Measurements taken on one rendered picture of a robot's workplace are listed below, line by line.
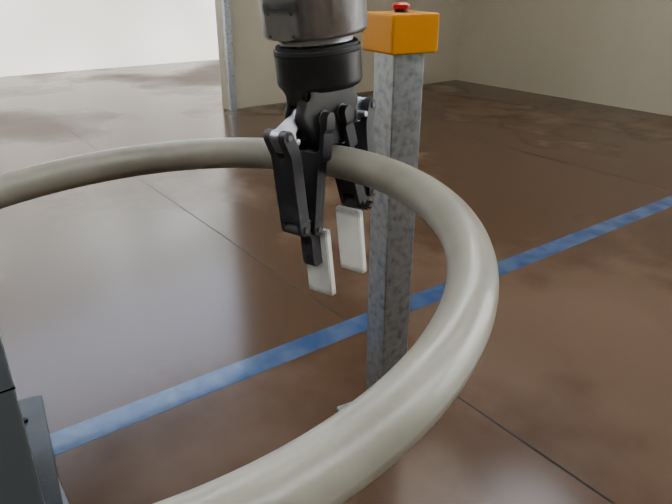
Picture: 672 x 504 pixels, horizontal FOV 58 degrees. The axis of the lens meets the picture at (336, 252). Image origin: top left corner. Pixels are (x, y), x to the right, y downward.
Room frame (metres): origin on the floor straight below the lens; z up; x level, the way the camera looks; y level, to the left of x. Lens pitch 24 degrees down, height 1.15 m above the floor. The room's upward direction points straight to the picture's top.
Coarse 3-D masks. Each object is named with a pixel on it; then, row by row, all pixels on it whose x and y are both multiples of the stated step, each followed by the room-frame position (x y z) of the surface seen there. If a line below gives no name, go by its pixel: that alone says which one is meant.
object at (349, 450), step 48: (144, 144) 0.59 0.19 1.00; (192, 144) 0.58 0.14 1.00; (240, 144) 0.58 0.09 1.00; (0, 192) 0.51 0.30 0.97; (48, 192) 0.54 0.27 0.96; (384, 192) 0.48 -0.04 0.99; (432, 192) 0.42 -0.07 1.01; (480, 240) 0.34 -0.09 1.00; (480, 288) 0.28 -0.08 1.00; (432, 336) 0.24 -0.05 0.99; (480, 336) 0.25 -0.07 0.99; (384, 384) 0.21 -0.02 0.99; (432, 384) 0.21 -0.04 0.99; (336, 432) 0.18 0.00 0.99; (384, 432) 0.19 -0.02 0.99; (240, 480) 0.16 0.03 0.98; (288, 480) 0.16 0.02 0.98; (336, 480) 0.17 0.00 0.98
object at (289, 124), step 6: (294, 114) 0.52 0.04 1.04; (288, 120) 0.51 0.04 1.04; (294, 120) 0.51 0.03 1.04; (282, 126) 0.50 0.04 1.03; (288, 126) 0.50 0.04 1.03; (294, 126) 0.51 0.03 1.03; (276, 132) 0.50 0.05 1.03; (294, 132) 0.51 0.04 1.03; (270, 138) 0.50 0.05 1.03; (276, 138) 0.49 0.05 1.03; (276, 144) 0.50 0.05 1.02; (276, 150) 0.50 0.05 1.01
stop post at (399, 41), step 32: (384, 32) 1.33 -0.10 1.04; (416, 32) 1.33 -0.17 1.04; (384, 64) 1.36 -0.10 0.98; (416, 64) 1.36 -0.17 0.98; (384, 96) 1.36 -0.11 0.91; (416, 96) 1.36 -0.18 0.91; (384, 128) 1.35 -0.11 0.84; (416, 128) 1.36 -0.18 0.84; (416, 160) 1.36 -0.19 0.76; (384, 224) 1.34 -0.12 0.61; (384, 256) 1.34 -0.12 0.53; (384, 288) 1.33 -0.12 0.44; (384, 320) 1.33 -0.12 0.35; (384, 352) 1.33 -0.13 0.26
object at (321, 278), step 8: (328, 232) 0.52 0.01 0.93; (320, 240) 0.52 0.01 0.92; (328, 240) 0.52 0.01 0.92; (328, 248) 0.52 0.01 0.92; (328, 256) 0.52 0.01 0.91; (320, 264) 0.53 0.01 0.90; (328, 264) 0.52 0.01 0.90; (312, 272) 0.53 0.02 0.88; (320, 272) 0.53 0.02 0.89; (328, 272) 0.52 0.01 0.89; (312, 280) 0.54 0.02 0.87; (320, 280) 0.53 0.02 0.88; (328, 280) 0.52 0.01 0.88; (312, 288) 0.54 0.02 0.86; (320, 288) 0.53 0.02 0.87; (328, 288) 0.52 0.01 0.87
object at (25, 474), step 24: (0, 336) 1.00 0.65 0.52; (0, 360) 0.98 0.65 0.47; (0, 384) 0.98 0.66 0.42; (0, 408) 0.97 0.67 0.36; (0, 432) 0.96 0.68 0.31; (24, 432) 0.99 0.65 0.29; (0, 456) 0.96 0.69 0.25; (24, 456) 0.98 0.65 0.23; (0, 480) 0.95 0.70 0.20; (24, 480) 0.98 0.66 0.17
